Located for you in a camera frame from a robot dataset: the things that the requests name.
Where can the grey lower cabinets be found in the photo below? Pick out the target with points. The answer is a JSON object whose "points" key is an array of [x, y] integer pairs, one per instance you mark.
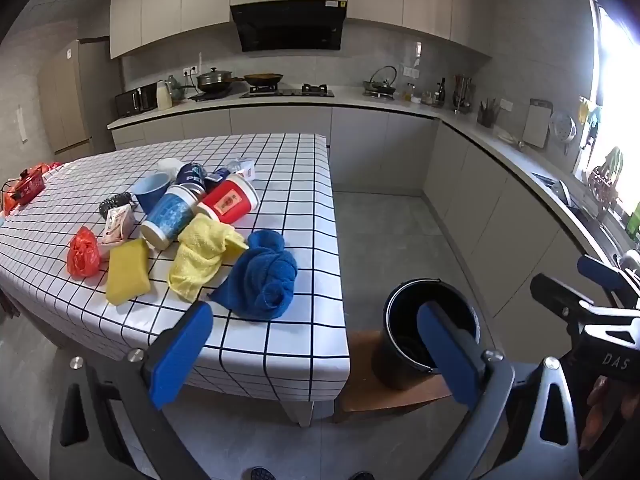
{"points": [[380, 150]]}

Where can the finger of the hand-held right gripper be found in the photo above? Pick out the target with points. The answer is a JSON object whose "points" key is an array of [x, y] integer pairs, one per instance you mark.
{"points": [[555, 295], [597, 269]]}

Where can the black microwave oven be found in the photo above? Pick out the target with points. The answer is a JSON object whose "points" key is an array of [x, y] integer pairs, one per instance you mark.
{"points": [[135, 101]]}

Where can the white cutting board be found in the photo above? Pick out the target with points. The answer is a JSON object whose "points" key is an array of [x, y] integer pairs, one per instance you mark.
{"points": [[536, 125]]}

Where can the dark glass bottle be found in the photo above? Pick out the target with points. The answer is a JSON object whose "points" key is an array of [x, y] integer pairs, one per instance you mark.
{"points": [[439, 94]]}

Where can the brown cardboard sheet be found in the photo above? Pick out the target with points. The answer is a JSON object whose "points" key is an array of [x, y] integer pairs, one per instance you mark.
{"points": [[370, 395]]}

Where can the dark blue drink can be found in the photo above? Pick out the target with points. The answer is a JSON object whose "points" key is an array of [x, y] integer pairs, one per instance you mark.
{"points": [[191, 175]]}

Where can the black wok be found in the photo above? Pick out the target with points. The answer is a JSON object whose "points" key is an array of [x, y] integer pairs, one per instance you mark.
{"points": [[262, 79]]}

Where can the red plastic bag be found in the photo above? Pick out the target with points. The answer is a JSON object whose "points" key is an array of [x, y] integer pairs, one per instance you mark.
{"points": [[82, 255]]}

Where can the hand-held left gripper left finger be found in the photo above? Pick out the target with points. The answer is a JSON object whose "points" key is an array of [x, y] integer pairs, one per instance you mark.
{"points": [[180, 355]]}

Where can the person's dark shoe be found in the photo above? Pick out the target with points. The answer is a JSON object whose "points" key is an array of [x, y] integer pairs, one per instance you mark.
{"points": [[361, 476], [261, 474]]}

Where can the round white colander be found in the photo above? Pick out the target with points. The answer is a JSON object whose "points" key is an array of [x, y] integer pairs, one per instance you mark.
{"points": [[562, 127]]}

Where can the steel utensil holder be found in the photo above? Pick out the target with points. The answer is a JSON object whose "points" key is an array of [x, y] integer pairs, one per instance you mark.
{"points": [[462, 95]]}

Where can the white kitchen countertop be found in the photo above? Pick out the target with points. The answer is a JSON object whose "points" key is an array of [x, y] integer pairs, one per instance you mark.
{"points": [[345, 96]]}

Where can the plain blue cup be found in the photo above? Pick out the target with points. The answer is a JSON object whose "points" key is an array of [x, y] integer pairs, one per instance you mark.
{"points": [[150, 191]]}

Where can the white jug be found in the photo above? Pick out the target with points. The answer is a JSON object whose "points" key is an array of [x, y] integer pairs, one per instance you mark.
{"points": [[164, 96]]}

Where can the yellow green hanging cloth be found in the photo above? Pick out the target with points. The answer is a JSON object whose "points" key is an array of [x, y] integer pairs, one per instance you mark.
{"points": [[590, 112]]}

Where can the steel pot with lid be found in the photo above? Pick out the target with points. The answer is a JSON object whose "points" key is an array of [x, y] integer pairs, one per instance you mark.
{"points": [[214, 81]]}

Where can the white paper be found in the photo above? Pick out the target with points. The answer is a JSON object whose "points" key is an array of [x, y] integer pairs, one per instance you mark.
{"points": [[170, 164]]}

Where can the yellow sponge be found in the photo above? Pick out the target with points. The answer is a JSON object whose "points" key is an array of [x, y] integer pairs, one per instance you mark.
{"points": [[127, 277]]}

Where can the red paper cup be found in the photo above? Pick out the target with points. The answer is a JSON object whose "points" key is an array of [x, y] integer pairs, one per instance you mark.
{"points": [[227, 201]]}

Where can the small snack packet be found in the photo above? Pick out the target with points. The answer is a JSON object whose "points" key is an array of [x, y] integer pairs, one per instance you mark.
{"points": [[116, 227]]}

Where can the black bucket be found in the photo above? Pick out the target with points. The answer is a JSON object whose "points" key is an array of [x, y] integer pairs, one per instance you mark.
{"points": [[395, 355]]}

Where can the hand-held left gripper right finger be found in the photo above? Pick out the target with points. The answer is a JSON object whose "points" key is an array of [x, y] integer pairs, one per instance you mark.
{"points": [[450, 355]]}

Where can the blue patterned paper cup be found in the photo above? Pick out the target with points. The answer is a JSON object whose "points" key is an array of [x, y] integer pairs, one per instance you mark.
{"points": [[167, 215]]}

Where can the white island table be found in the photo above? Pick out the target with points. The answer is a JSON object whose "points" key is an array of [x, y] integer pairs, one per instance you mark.
{"points": [[300, 412]]}

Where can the blue towel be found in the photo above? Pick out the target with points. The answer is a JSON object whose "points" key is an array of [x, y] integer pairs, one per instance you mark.
{"points": [[265, 275]]}

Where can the steel kettle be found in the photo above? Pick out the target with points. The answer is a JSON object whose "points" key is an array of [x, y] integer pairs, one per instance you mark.
{"points": [[380, 86]]}

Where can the beige upper cabinets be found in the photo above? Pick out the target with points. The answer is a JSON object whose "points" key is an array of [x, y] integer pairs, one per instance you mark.
{"points": [[200, 0]]}

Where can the green bottle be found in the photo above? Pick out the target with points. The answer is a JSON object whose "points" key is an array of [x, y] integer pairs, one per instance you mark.
{"points": [[635, 222]]}

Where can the blue white drink can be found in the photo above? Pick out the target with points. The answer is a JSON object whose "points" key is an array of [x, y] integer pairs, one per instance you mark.
{"points": [[217, 178]]}

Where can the potted plant in basket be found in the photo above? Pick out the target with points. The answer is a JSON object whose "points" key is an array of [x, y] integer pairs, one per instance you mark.
{"points": [[605, 185]]}

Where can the black gas stove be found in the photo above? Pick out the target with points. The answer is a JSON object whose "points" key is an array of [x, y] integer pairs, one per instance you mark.
{"points": [[290, 92]]}

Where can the beige refrigerator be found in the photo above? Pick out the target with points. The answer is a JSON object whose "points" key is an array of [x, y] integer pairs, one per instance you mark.
{"points": [[65, 100]]}

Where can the bright window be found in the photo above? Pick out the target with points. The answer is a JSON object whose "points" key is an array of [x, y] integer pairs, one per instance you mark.
{"points": [[620, 85]]}

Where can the person's right hand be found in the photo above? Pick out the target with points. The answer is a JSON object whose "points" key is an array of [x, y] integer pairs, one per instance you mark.
{"points": [[597, 400]]}

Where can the black range hood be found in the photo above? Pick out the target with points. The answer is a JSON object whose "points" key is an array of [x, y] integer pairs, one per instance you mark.
{"points": [[287, 25]]}

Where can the dark knife holder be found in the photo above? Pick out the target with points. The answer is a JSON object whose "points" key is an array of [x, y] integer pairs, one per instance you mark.
{"points": [[486, 117]]}

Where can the steel kitchen sink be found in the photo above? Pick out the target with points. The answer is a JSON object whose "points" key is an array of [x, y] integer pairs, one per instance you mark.
{"points": [[585, 215]]}

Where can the red plastic box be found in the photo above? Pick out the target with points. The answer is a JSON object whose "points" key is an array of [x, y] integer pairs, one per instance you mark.
{"points": [[30, 187]]}

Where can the white printed carton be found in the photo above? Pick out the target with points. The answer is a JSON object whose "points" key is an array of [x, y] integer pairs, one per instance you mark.
{"points": [[243, 167]]}

